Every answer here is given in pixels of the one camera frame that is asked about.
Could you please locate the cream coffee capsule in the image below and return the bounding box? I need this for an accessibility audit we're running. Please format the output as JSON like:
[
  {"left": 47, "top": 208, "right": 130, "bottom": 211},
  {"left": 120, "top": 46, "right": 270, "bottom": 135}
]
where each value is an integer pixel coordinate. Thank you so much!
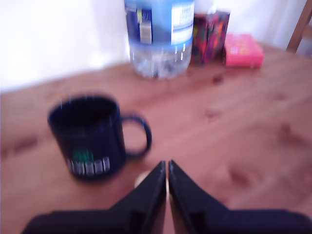
[{"left": 134, "top": 170, "right": 171, "bottom": 203}]

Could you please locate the navy Elwood logo mug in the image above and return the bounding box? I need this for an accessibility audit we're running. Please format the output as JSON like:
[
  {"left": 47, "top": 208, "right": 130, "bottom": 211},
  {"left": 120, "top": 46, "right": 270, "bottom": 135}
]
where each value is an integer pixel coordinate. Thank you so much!
[{"left": 47, "top": 92, "right": 153, "bottom": 182}]

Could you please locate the flat pink box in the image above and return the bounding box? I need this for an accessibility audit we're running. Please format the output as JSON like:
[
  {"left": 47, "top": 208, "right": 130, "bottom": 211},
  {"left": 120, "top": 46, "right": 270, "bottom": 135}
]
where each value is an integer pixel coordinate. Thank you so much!
[{"left": 224, "top": 33, "right": 265, "bottom": 68}]

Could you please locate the floral print tissue box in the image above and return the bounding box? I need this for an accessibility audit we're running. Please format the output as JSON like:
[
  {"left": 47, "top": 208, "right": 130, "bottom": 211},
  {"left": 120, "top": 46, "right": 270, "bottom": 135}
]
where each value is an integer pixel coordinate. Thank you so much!
[{"left": 191, "top": 9, "right": 231, "bottom": 67}]

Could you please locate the large clear water bottle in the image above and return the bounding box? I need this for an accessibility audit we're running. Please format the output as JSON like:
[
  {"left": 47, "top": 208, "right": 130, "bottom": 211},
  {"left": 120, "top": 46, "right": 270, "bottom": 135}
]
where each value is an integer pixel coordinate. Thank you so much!
[{"left": 123, "top": 0, "right": 195, "bottom": 80}]

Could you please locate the wooden chair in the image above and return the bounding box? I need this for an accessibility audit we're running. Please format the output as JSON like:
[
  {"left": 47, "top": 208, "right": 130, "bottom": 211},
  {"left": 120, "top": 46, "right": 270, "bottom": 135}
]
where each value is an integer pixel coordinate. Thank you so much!
[{"left": 286, "top": 0, "right": 312, "bottom": 55}]

